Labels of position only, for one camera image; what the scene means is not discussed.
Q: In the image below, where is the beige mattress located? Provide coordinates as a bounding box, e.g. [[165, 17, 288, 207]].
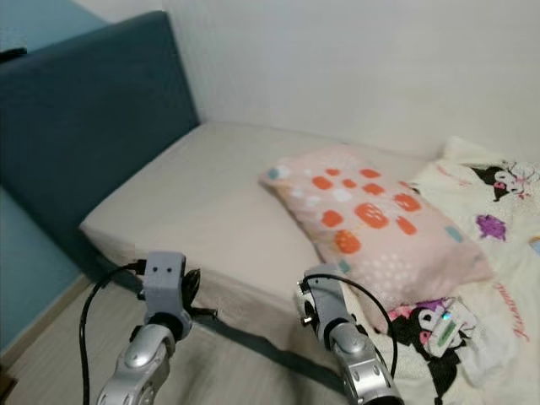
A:
[[80, 121, 444, 405]]

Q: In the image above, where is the pink pillow with orange prints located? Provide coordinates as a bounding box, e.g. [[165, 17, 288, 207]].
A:
[[260, 143, 494, 309]]

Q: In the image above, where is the white device with green stripe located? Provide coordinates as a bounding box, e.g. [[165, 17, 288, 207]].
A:
[[422, 308, 478, 359]]

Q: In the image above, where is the dark teal upholstered headboard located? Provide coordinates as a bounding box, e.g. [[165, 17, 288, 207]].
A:
[[0, 11, 202, 254]]

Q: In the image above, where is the cream cartoon print blanket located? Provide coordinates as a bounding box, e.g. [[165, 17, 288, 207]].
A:
[[354, 135, 540, 405]]

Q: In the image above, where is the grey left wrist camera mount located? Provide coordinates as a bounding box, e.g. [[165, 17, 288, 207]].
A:
[[143, 251, 186, 320]]

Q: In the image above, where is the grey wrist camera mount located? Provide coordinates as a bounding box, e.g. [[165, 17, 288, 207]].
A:
[[302, 264, 345, 338], [143, 251, 186, 320]]

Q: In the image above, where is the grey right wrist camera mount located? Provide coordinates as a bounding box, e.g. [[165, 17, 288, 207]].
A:
[[302, 264, 345, 338]]

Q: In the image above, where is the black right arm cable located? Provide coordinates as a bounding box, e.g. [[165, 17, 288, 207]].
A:
[[304, 273, 399, 376]]

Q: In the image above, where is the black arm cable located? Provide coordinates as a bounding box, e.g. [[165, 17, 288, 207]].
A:
[[80, 262, 146, 405], [304, 273, 399, 376]]

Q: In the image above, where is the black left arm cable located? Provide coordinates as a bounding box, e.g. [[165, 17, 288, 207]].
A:
[[80, 262, 146, 405]]

